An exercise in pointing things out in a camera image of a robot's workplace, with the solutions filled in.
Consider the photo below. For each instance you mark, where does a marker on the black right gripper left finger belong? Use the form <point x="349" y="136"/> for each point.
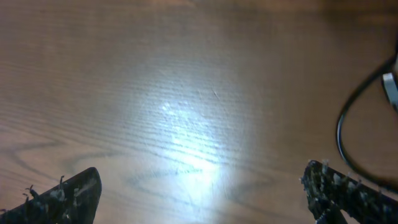
<point x="72" y="201"/>

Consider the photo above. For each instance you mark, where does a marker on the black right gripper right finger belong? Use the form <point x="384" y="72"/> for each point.
<point x="329" y="193"/>

